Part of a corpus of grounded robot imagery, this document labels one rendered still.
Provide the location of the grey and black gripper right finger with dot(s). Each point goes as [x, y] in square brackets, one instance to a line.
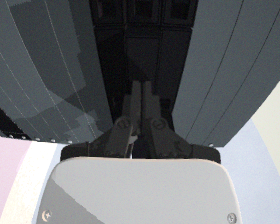
[166, 143]

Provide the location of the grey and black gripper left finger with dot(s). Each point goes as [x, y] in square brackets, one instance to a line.
[114, 142]

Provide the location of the black server rack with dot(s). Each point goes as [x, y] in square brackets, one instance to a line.
[51, 83]

